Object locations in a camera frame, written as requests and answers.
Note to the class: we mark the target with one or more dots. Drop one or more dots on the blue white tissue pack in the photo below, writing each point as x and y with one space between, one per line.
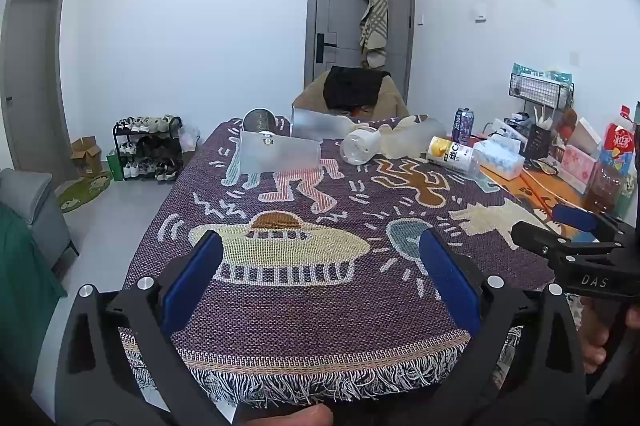
500 161

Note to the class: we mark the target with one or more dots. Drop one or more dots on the white plastic bag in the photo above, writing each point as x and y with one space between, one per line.
188 138

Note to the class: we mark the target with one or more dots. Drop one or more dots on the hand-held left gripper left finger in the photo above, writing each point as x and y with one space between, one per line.
192 278

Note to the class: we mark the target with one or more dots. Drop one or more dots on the green cloth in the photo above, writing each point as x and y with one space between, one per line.
22 286

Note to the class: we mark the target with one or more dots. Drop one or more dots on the grey sofa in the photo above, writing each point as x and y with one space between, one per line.
40 218

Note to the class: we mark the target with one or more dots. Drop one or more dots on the red snack packet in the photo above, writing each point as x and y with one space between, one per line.
619 145

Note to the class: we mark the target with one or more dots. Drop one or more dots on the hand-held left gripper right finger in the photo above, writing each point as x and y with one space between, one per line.
447 281

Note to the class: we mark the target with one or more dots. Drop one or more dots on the white cup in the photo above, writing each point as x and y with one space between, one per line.
359 146

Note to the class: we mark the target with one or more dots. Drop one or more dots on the teal packet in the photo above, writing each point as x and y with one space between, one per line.
537 71

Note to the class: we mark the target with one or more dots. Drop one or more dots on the striped beige scarf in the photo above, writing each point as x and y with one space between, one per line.
375 21

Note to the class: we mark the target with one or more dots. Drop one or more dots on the green floor mat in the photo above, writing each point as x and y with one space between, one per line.
82 193

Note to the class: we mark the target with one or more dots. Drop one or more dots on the pink floral box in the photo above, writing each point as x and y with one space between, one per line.
580 166

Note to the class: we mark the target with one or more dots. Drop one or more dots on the black utensil holder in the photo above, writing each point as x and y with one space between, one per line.
537 140

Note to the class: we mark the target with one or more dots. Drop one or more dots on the clear plastic container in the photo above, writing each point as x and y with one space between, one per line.
605 188

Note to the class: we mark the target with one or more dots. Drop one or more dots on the purple printed blanket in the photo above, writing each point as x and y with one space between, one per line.
300 306

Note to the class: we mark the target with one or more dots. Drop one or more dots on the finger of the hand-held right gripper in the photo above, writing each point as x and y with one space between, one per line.
575 217
535 236

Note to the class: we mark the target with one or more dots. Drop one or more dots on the cardboard box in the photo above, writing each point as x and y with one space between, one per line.
86 155

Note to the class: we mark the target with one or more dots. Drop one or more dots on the brown chair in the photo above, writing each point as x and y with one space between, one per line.
395 98

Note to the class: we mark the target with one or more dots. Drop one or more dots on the yellow label plastic bottle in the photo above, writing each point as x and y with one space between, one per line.
452 154

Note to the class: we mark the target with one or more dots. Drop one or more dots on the black garment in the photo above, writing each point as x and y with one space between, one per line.
352 88

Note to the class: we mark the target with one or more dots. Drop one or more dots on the beige box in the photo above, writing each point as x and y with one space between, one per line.
586 135

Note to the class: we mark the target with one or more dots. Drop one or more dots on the rows of shoes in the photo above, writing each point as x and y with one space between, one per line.
150 148

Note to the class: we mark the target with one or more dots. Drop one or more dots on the white wall socket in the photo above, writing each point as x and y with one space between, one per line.
575 57

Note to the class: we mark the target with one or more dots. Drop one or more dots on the white wall panel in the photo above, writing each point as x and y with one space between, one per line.
479 11

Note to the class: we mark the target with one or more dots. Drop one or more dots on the white light switch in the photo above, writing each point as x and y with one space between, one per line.
420 20

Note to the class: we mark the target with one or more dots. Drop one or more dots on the metal cup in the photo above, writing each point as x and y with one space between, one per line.
257 121

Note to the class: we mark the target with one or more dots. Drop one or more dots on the black shoe rack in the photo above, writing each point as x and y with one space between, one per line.
116 141

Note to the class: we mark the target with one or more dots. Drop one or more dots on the white paper bag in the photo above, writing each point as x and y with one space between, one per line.
502 129

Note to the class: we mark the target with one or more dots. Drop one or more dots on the person's right hand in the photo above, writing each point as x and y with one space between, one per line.
595 338

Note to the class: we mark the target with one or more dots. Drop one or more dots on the plain grey door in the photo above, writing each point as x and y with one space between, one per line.
32 76

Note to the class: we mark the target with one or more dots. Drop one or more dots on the purple drink can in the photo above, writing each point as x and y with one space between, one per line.
463 126

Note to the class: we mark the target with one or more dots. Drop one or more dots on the translucent plastic cup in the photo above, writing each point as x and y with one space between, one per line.
400 141
432 128

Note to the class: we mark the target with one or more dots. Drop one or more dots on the grey door with lock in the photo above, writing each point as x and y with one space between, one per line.
340 21

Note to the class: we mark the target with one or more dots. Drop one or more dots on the green paper bag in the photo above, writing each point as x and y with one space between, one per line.
115 167

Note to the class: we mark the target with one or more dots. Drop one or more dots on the person's left hand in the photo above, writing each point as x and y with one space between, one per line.
287 417

